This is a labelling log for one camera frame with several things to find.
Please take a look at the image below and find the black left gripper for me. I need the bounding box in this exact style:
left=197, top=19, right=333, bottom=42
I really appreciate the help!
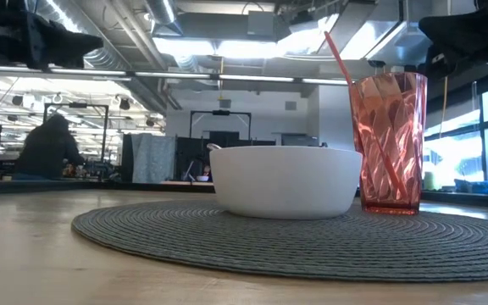
left=0, top=0, right=105, bottom=71

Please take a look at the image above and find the orange plastic tumbler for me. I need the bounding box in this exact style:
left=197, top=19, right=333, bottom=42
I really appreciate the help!
left=348, top=71, right=429, bottom=216

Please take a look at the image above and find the red straw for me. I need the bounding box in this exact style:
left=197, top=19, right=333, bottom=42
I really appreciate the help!
left=323, top=30, right=410, bottom=200

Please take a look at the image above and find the person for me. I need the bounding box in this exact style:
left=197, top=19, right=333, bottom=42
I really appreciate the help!
left=14, top=114, right=86, bottom=181

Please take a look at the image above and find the grey cloth panel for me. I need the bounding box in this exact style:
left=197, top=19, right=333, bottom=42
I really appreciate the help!
left=131, top=133, right=176, bottom=184

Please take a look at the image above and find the blue cloth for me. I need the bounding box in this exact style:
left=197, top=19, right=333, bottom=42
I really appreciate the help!
left=453, top=180, right=488, bottom=196

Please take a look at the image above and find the black cabinet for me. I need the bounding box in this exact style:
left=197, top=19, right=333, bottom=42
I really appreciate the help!
left=175, top=130, right=277, bottom=182

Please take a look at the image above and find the round grey woven placemat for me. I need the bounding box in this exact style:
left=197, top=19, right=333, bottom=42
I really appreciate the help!
left=70, top=197, right=488, bottom=284

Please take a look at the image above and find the silver air duct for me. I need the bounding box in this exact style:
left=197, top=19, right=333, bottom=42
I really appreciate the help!
left=144, top=0, right=184, bottom=37

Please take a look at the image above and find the black aluminium rig frame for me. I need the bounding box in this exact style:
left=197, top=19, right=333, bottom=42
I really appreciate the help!
left=0, top=63, right=355, bottom=86

